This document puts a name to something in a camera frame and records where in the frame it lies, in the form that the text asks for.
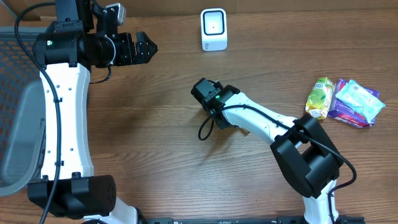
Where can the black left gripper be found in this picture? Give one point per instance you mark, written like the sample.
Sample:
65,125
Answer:
131,48

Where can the green yellow snack packet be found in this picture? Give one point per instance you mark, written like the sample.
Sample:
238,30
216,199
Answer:
319,100

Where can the purple pad package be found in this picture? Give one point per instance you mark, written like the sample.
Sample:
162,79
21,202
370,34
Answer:
342,112

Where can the teal snack packet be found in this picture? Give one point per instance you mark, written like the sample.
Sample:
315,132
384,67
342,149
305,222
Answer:
360,100

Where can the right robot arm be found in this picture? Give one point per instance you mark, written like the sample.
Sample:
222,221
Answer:
306,156

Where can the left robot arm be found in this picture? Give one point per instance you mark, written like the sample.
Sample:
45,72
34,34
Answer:
84,35

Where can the white barcode scanner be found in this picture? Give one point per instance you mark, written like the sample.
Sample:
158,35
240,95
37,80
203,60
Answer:
214,29

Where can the grey plastic mesh basket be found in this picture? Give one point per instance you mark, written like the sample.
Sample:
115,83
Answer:
22,117

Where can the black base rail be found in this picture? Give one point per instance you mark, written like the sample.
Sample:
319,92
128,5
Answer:
279,220

